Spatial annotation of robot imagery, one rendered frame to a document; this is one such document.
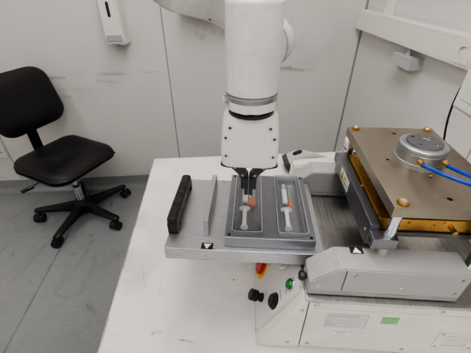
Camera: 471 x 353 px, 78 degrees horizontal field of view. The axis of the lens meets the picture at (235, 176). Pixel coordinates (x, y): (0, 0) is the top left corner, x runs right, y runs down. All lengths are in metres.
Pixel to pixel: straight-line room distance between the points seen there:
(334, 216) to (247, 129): 0.33
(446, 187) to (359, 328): 0.30
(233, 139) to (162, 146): 1.74
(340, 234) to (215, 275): 0.33
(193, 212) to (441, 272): 0.45
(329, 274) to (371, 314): 0.13
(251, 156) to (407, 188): 0.25
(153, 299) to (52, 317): 1.09
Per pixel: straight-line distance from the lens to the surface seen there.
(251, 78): 0.44
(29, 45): 2.21
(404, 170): 0.58
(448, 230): 0.60
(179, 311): 0.75
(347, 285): 0.55
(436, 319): 0.67
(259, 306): 0.71
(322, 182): 0.73
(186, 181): 0.65
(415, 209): 0.50
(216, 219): 0.61
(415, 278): 0.57
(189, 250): 0.56
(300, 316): 0.61
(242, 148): 0.50
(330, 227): 0.68
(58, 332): 1.76
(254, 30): 0.43
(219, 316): 0.73
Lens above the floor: 1.39
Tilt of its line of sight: 35 degrees down
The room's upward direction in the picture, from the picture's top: straight up
